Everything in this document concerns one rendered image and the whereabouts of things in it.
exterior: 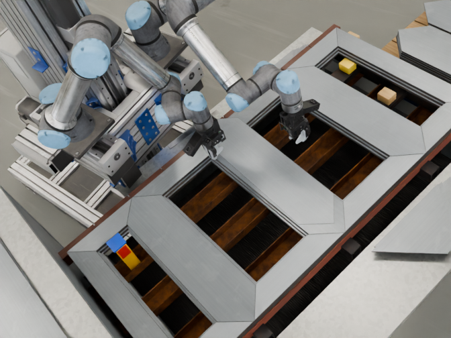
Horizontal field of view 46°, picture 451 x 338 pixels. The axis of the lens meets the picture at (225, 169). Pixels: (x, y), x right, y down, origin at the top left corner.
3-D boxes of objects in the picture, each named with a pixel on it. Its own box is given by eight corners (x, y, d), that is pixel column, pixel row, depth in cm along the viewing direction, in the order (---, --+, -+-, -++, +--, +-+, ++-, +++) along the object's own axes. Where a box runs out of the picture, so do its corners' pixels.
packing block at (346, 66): (356, 68, 241) (356, 62, 238) (349, 74, 240) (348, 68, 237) (346, 62, 245) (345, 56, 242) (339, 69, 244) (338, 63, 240)
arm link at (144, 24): (128, 35, 233) (117, 11, 223) (152, 19, 236) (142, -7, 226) (143, 47, 227) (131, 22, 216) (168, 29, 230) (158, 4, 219)
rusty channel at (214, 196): (376, 64, 254) (376, 57, 250) (98, 309, 213) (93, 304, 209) (362, 58, 258) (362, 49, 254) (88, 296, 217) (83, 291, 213)
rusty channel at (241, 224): (411, 83, 242) (411, 75, 238) (126, 345, 201) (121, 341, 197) (396, 75, 247) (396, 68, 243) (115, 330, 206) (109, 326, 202)
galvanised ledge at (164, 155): (341, 46, 269) (341, 41, 267) (141, 216, 237) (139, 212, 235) (312, 31, 280) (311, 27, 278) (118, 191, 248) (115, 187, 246)
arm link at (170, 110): (160, 108, 207) (187, 102, 205) (160, 130, 200) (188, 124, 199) (154, 94, 200) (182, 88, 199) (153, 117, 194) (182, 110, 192)
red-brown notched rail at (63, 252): (341, 36, 257) (340, 27, 252) (69, 265, 217) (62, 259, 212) (334, 33, 259) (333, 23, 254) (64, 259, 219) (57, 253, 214)
